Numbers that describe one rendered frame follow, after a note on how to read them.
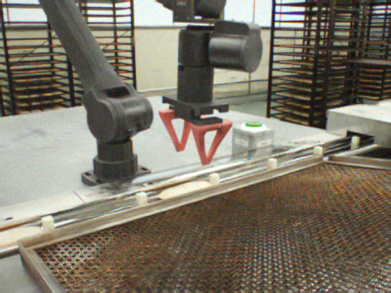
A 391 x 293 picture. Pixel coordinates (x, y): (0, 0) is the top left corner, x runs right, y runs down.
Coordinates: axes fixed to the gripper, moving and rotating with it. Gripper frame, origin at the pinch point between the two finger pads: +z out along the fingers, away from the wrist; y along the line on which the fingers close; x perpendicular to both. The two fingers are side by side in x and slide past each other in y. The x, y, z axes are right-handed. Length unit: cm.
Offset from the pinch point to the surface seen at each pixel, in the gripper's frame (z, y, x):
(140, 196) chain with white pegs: 4.2, -2.7, 11.1
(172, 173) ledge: 5.0, 4.1, 1.3
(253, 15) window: -32, 440, -426
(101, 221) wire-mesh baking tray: 1.2, -11.5, 20.8
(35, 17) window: -18, 439, -80
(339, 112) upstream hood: -1.3, 3.6, -45.7
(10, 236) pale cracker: 5.3, -2.6, 29.4
